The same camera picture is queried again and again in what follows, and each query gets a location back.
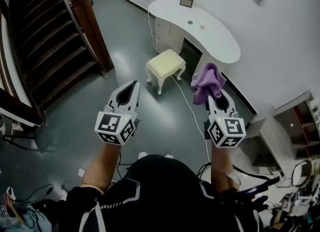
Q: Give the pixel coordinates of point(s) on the person's left forearm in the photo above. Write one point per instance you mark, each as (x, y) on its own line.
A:
(102, 166)

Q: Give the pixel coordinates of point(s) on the person's white shoe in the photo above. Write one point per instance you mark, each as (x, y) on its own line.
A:
(142, 155)
(169, 156)

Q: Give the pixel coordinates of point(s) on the small picture frame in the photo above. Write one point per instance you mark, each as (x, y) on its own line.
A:
(186, 2)

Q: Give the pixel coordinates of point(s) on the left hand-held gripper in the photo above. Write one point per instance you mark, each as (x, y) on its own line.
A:
(110, 123)

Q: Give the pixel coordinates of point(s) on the brown wooden staircase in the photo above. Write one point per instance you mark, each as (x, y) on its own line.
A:
(50, 41)

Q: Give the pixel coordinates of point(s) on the person's right forearm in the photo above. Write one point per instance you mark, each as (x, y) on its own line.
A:
(221, 161)

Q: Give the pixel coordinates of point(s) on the purple cloth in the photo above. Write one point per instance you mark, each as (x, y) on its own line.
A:
(208, 81)

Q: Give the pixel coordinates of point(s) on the grey shelf cabinet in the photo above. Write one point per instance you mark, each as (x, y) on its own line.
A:
(272, 133)

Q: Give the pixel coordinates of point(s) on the idle white gripper device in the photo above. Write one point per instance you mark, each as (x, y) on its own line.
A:
(10, 193)

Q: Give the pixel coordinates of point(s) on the round standing fan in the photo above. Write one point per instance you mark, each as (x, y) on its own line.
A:
(301, 173)

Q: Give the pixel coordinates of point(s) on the small white round object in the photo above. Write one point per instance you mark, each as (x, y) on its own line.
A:
(202, 26)

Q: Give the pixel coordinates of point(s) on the person's left white shoe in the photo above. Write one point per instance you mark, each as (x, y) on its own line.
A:
(142, 155)

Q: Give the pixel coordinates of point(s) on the person's black clothing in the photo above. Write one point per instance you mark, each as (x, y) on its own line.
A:
(160, 196)

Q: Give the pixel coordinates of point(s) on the white curved desk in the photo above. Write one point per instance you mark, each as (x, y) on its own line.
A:
(212, 38)

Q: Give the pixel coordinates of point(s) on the black metal stand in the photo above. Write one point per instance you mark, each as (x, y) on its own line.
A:
(15, 138)

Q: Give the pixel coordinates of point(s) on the white bandage patch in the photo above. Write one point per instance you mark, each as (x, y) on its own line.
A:
(232, 177)

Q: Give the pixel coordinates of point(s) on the cream cushioned stool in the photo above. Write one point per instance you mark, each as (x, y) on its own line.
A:
(165, 62)

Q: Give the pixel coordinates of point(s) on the person's right white shoe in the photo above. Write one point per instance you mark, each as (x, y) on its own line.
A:
(169, 156)

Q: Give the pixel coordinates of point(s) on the small round dark dish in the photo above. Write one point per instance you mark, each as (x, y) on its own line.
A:
(190, 22)

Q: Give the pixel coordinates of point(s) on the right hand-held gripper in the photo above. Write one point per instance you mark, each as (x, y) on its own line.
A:
(230, 128)

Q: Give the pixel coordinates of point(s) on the white power adapter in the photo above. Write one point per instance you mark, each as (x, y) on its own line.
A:
(82, 172)

